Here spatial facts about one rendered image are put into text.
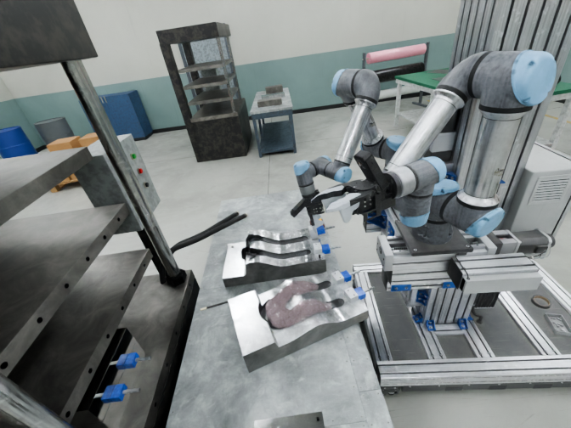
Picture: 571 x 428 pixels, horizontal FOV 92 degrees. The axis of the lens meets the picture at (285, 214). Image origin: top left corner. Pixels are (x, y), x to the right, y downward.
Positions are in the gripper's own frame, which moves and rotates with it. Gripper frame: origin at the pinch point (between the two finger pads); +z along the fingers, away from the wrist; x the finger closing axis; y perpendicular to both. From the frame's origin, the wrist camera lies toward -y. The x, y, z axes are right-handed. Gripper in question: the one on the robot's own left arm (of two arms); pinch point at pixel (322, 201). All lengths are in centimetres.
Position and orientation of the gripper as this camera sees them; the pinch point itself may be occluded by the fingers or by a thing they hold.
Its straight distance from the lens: 64.4
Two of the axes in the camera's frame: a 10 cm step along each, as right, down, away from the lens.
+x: -3.8, -3.4, 8.6
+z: -9.1, 3.2, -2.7
